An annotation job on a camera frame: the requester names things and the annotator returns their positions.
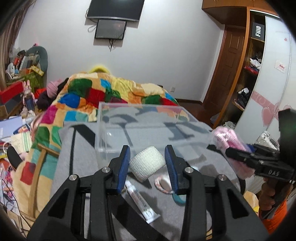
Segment white bandage roll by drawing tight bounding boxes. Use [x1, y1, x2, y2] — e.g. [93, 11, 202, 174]
[129, 146, 166, 183]

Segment pink rope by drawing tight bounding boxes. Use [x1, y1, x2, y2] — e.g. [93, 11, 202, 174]
[211, 126, 256, 180]

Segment teal tape roll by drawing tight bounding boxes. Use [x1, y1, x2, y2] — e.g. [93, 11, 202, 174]
[172, 193, 186, 206]

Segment white ointment tube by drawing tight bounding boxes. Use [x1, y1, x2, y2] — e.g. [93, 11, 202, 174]
[125, 181, 160, 224]

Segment right hand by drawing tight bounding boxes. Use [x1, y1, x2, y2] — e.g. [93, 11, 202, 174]
[259, 178, 293, 216]

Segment white sneakers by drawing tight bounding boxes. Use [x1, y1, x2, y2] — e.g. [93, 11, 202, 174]
[255, 131, 280, 150]

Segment clear acrylic storage box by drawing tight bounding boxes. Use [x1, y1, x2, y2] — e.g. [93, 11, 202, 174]
[95, 102, 212, 168]

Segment grey black patterned blanket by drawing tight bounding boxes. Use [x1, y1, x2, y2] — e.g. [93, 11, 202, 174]
[50, 105, 246, 241]

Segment white sliding wardrobe door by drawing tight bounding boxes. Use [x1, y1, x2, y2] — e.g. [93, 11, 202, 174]
[235, 16, 292, 143]

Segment colourful patchwork quilt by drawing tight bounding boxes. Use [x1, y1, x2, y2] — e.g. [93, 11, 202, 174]
[13, 73, 178, 220]

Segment yellow pillow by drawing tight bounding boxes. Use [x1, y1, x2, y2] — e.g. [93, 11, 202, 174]
[89, 65, 111, 74]

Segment pink knitted hat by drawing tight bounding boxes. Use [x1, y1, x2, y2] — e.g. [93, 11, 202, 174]
[46, 79, 63, 98]

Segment brown wooden door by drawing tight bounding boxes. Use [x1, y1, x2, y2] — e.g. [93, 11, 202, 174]
[203, 26, 245, 114]

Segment pink rabbit bottle toy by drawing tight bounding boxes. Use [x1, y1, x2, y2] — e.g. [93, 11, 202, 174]
[23, 80, 36, 111]

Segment green gift box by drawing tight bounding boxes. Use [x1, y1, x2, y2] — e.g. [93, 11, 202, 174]
[23, 71, 44, 92]

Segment blue white booklet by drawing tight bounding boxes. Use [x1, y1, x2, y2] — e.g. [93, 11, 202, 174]
[0, 116, 23, 138]

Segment black Fiio box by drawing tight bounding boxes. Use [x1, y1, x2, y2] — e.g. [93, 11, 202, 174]
[251, 22, 265, 41]

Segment red long box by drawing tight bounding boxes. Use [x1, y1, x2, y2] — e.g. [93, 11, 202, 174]
[0, 81, 23, 105]

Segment grey green neck pillow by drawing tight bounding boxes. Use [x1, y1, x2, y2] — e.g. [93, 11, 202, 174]
[26, 46, 48, 73]

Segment wooden wardrobe shelving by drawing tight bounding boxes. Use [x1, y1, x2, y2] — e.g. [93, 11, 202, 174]
[202, 1, 278, 128]

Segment striped red beige curtain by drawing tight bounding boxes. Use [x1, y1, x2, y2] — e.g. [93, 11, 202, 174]
[1, 1, 35, 90]

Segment wooden chair frame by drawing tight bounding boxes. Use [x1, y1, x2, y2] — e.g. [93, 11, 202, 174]
[28, 144, 59, 219]

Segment small black wall monitor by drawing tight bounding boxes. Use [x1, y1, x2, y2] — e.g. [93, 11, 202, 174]
[94, 19, 127, 40]

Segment large black wall television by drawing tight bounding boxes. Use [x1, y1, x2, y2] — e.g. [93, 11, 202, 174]
[86, 0, 144, 22]

